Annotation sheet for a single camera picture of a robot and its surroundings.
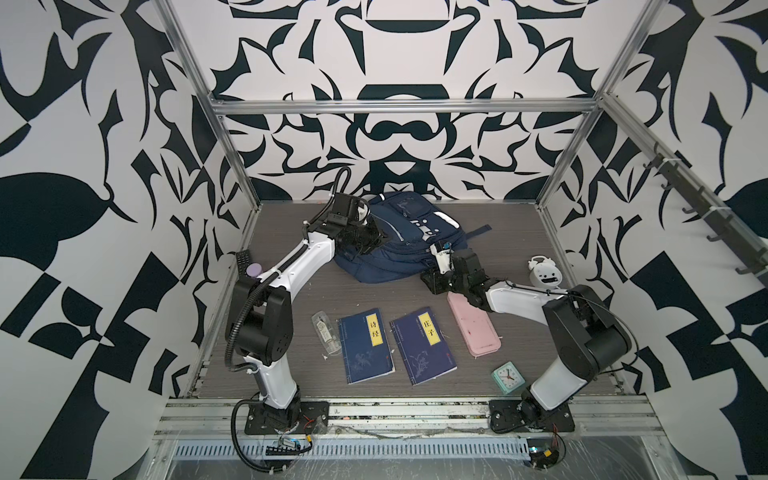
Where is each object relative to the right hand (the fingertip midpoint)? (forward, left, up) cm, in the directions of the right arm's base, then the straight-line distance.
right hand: (425, 272), depth 92 cm
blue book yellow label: (-22, +17, -6) cm, 28 cm away
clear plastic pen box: (-16, +29, -5) cm, 34 cm away
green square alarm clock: (-29, -20, -7) cm, 35 cm away
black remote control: (+9, +60, -3) cm, 60 cm away
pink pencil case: (-15, -14, -5) cm, 21 cm away
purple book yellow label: (-20, +2, -7) cm, 22 cm away
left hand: (+6, +9, +14) cm, 18 cm away
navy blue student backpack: (+17, +3, +2) cm, 18 cm away
